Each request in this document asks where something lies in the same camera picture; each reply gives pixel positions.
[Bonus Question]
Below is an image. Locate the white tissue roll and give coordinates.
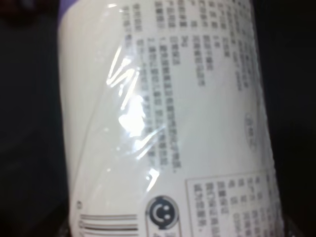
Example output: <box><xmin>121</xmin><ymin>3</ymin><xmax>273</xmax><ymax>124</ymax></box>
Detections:
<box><xmin>58</xmin><ymin>0</ymin><xmax>284</xmax><ymax>237</ymax></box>

